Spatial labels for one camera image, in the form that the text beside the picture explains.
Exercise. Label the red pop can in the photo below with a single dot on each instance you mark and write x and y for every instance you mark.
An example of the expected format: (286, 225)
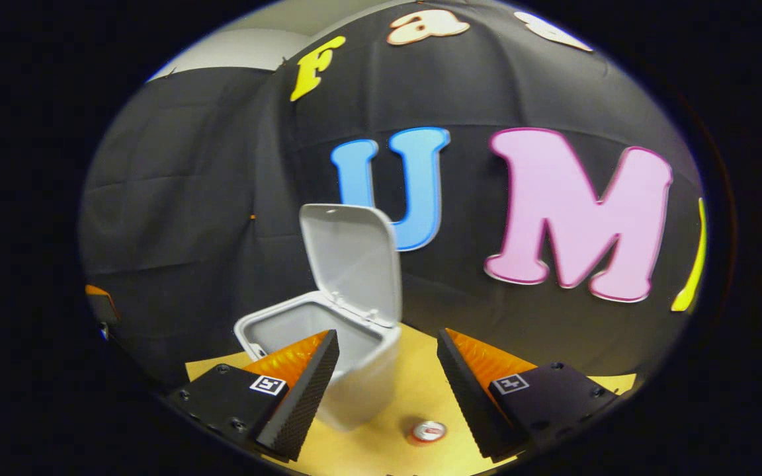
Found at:
(428, 431)

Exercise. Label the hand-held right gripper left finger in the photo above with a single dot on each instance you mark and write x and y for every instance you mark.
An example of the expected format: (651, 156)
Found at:
(305, 396)

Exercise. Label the wooden desktop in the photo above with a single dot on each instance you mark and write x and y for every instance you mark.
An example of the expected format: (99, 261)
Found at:
(414, 390)

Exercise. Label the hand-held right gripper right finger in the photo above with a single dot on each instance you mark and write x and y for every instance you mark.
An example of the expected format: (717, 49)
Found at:
(473, 403)

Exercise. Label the white desktop garbage bin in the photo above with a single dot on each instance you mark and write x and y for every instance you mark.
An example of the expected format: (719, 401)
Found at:
(354, 258)

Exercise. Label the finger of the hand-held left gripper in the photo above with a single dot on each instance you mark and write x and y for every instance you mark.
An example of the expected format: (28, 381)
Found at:
(100, 294)

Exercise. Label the black backdrop cloth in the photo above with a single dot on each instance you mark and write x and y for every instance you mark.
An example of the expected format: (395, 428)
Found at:
(222, 165)

